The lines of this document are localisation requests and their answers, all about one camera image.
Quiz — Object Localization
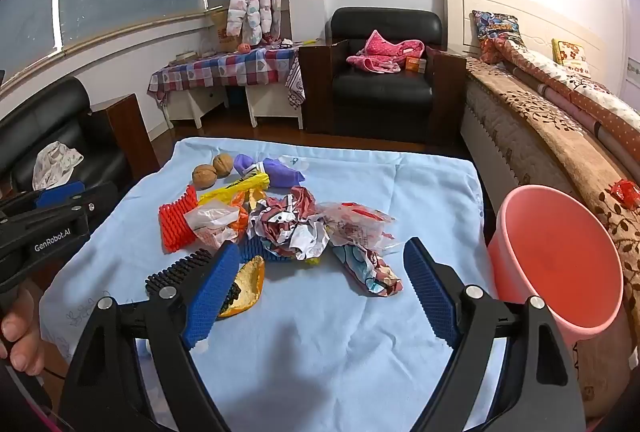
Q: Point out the red foam net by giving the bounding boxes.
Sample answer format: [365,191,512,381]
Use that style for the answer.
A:
[159,186,201,253]

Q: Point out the purple foam net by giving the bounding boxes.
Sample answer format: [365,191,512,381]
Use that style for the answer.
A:
[233,154,306,189]

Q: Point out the red candy wrapper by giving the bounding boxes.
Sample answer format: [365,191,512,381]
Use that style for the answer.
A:
[611,179,640,203]

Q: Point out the folded red dotted quilt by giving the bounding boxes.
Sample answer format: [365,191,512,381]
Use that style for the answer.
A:
[495,39,640,163]

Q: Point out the pink dotted clothing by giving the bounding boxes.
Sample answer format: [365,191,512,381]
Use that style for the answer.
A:
[346,30,426,75]

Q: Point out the cream bed headboard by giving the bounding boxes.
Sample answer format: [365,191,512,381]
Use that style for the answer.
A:
[444,0,621,77]

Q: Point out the white patterned cloth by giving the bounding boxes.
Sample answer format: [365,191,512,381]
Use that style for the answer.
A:
[32,141,84,191]

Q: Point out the white quilted mattress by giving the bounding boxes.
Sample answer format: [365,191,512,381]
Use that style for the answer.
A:
[460,99,528,213]

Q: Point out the yellow plastic wrapper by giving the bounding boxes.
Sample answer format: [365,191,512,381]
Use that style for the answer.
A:
[198,172,271,209]

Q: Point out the person's left hand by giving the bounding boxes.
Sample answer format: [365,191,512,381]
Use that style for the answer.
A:
[0,287,47,371]

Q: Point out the pink plastic bucket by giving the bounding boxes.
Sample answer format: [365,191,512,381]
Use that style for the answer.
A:
[487,184,625,348]

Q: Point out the light blue tablecloth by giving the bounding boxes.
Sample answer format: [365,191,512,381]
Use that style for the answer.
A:
[39,137,501,432]

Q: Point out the red and clear plastic bag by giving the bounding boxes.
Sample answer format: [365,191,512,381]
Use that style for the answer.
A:
[317,201,396,249]

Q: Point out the black leather armchair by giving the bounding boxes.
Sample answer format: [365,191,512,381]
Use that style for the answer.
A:
[0,76,161,200]

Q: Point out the checked tablecloth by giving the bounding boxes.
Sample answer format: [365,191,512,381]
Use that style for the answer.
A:
[147,46,307,105]

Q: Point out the black foam net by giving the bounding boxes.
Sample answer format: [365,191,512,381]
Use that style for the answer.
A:
[145,248,236,317]

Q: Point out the blue foam net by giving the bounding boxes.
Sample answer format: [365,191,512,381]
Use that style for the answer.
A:
[240,237,312,263]

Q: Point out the brown floral bedspread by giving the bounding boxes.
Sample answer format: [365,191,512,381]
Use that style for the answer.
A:
[465,56,640,418]

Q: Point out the small orange peel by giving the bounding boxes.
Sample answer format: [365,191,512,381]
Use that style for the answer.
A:
[234,192,250,239]

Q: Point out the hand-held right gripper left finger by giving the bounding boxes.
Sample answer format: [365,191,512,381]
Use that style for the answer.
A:
[59,241,242,432]

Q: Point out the colourful cartoon print wrapper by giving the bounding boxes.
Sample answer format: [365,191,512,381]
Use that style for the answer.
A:
[332,242,403,297]

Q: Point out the colourful cartoon pillow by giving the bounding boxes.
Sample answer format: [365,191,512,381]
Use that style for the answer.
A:
[471,10,521,65]

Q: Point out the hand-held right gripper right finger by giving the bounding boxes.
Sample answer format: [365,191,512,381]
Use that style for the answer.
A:
[403,237,587,432]

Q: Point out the white wooden table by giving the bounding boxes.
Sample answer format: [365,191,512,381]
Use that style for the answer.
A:
[165,82,304,131]

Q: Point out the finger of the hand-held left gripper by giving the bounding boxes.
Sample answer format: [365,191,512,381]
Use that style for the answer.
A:
[34,181,85,209]
[49,183,121,233]

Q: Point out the tan paper bag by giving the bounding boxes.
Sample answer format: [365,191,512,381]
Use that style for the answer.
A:
[210,9,242,53]

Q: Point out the crumpled printed paper wrapper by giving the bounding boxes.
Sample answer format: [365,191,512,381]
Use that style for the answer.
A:
[248,187,331,261]

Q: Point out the yellow floral cushion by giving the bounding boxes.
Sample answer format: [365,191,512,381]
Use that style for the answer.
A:
[551,38,592,77]

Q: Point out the clear plastic wrapper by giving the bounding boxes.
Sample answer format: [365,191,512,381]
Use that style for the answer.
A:
[183,193,241,250]

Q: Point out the black armchair with wooden sides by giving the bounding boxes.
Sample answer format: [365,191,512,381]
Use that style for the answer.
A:
[299,6,468,145]

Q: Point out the large orange peel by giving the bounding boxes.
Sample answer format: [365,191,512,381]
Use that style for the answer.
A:
[217,255,266,319]

